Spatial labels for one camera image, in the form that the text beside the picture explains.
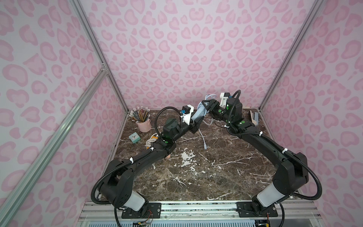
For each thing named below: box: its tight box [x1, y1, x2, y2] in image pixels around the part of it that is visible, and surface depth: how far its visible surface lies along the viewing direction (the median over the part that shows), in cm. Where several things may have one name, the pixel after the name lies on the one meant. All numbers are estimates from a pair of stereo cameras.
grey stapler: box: [249, 109, 260, 127], surface depth 112 cm
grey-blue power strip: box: [190, 102, 208, 123], surface depth 76 cm
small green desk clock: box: [128, 131, 141, 144], surface depth 103 cm
